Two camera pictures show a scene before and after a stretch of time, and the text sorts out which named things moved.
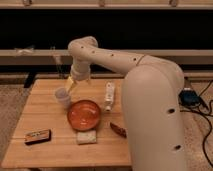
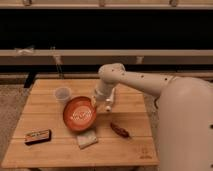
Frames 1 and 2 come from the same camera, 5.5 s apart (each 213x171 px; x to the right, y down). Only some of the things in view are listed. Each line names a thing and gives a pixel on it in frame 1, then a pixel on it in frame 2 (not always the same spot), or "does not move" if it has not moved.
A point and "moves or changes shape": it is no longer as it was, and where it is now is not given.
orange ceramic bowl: x=83 y=115 moves or changes shape
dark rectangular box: x=38 y=137 does not move
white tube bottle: x=109 y=95 does not move
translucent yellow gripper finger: x=71 y=83 to x=93 y=101
